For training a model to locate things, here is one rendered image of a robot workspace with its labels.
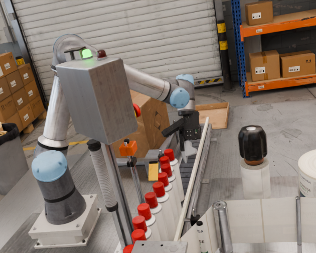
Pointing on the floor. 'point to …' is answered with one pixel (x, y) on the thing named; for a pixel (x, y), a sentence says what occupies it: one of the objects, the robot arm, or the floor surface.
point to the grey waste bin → (7, 165)
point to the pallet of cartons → (14, 94)
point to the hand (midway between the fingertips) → (184, 160)
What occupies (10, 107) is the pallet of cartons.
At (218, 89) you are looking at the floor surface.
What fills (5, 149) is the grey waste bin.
